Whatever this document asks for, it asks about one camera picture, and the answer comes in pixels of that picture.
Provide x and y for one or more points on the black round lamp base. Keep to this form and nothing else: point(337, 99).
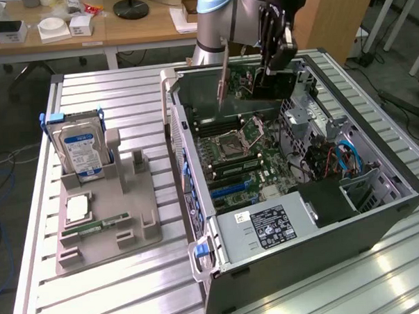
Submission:
point(130, 9)

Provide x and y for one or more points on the black floor stand base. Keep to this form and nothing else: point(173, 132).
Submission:
point(405, 101)

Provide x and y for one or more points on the black chair base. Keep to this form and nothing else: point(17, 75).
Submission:
point(28, 72)

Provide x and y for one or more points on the grey parts rack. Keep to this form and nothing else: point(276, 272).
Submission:
point(105, 245)

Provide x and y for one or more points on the wooden cabinet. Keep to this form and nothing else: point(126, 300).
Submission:
point(335, 19)

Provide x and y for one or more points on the green RAM stick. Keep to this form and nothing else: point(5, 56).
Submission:
point(108, 223)

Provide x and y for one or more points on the black installed RAM stick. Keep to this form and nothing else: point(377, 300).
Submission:
point(238, 168)

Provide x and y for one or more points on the metal disk bay cage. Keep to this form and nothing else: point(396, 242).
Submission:
point(298, 118)

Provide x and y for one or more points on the silver CPU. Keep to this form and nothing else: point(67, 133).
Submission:
point(78, 209)

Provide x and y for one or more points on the CPU socket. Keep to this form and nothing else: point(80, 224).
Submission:
point(230, 145)

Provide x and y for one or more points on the grey power supply unit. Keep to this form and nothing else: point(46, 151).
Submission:
point(234, 239)

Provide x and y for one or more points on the grey hinged disk bay bracket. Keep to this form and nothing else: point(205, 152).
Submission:
point(367, 188)

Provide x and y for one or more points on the white box with black device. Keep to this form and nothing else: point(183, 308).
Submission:
point(9, 32)

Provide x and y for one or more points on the white box with round dish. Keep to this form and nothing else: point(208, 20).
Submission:
point(52, 30)

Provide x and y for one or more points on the red packet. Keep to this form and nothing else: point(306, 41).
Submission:
point(93, 9)

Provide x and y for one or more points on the green motherboard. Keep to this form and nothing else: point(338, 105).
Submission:
point(265, 168)

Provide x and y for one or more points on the black open PC case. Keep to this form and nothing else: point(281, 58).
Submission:
point(305, 274)

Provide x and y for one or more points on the white paper stack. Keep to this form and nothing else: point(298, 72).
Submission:
point(184, 24)

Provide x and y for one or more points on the wooden desk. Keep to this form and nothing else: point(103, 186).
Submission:
point(34, 48)

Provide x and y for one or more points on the metal socket cover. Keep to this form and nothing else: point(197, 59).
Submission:
point(253, 129)

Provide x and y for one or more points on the blue expansion slot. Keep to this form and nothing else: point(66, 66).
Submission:
point(228, 190)

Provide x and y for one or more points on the white table frame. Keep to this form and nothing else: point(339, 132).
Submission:
point(394, 3)

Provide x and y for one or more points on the hard disk with blue label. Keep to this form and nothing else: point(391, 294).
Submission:
point(73, 149)

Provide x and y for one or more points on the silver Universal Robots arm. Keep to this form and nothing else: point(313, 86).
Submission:
point(210, 25)

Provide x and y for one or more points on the small white labelled box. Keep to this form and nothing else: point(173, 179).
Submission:
point(81, 25)

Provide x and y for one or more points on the green graphics card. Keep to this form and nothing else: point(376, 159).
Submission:
point(241, 82)

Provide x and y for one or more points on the brown cardboard box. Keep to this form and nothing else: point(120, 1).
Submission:
point(189, 1)

